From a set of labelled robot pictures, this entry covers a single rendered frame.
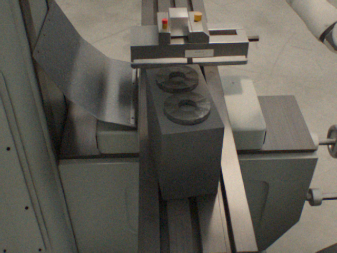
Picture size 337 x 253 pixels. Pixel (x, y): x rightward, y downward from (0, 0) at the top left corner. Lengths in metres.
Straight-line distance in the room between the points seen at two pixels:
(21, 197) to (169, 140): 0.68
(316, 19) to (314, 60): 2.20
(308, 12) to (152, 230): 0.58
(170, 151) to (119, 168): 0.53
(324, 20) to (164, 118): 0.42
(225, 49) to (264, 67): 1.74
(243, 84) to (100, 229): 0.69
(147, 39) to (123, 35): 2.06
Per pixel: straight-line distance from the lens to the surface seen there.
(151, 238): 0.89
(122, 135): 1.29
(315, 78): 3.06
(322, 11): 1.05
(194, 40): 1.31
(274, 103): 1.56
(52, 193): 1.41
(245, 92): 1.44
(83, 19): 3.66
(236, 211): 0.94
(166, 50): 1.32
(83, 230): 1.61
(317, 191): 1.56
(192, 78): 0.93
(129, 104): 1.31
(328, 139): 1.60
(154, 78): 0.96
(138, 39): 1.34
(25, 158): 1.30
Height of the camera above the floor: 1.64
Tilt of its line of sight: 41 degrees down
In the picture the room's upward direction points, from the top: straight up
